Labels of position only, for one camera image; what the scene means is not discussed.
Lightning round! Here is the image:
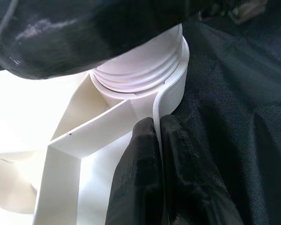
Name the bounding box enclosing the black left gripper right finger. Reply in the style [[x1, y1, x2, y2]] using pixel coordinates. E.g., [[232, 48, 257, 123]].
[[159, 114, 244, 225]]

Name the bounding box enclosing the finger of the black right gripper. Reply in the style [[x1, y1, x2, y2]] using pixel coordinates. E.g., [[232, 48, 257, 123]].
[[0, 0, 202, 80]]

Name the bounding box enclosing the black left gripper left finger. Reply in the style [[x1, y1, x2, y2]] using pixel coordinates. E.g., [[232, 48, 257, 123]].
[[105, 117, 166, 225]]

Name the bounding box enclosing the white plastic table top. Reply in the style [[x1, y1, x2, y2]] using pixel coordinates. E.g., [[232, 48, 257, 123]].
[[0, 38, 190, 225]]

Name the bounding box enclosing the white plastic table leg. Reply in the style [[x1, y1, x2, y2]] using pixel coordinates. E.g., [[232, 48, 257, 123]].
[[93, 24, 185, 93]]

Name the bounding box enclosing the black table cloth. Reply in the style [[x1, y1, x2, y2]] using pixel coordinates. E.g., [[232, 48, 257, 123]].
[[173, 0, 281, 225]]

